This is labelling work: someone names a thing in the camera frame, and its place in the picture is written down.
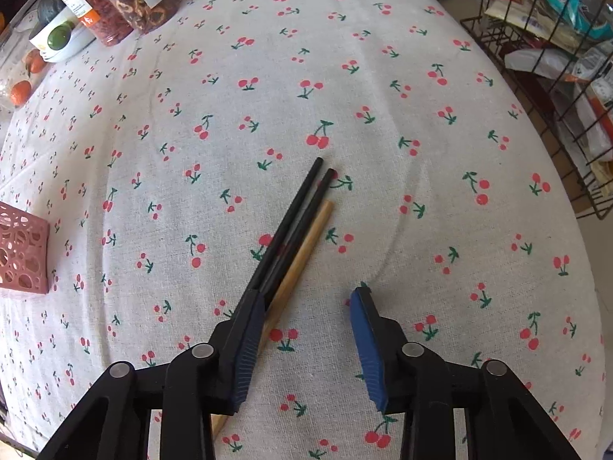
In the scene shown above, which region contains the dark green squash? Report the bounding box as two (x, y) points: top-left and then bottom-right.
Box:
(36, 0), (68, 27)

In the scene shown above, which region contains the bamboo chopstick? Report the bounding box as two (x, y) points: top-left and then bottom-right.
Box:
(211, 199), (335, 442)

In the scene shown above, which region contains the glass jar with wooden lid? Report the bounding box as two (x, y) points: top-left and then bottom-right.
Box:
(0, 0), (63, 116)

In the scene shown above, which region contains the cherry print tablecloth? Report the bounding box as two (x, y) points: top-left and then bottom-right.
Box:
(0, 0), (606, 460)

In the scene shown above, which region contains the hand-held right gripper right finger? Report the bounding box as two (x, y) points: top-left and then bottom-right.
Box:
(349, 285), (582, 460)

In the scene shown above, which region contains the white bowl with green dot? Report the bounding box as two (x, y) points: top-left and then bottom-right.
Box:
(26, 16), (99, 64)

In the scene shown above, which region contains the plastic jar of red berries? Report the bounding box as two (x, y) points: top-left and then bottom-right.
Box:
(39, 0), (135, 48)

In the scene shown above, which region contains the pink perforated utensil holder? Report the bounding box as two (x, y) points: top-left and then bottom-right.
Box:
(0, 201), (51, 295)

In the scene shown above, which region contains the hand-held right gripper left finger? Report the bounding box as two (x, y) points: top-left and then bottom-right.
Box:
(36, 290), (266, 460)

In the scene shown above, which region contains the black wire rack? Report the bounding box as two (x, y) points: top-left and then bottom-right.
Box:
(460, 0), (613, 221)

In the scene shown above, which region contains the small orange fruit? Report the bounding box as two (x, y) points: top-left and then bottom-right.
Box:
(10, 80), (33, 108)
(24, 50), (49, 77)

